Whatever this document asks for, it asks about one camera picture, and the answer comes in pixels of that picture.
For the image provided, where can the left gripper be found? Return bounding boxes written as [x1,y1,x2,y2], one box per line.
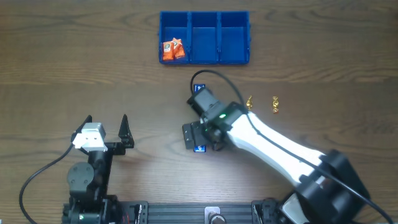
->
[73,114,135,156]

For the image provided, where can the orange candy box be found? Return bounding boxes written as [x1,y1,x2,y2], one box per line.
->
[162,40,175,62]
[172,37,187,60]

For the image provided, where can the blue tray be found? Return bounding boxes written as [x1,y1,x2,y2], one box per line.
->
[159,11,251,65]

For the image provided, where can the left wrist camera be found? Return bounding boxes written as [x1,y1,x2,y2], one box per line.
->
[72,122,109,153]

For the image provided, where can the black cable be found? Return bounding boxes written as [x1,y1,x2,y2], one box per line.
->
[190,69,394,224]
[19,143,75,224]

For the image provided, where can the mounting rail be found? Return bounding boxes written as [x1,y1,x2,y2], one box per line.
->
[116,200,280,224]

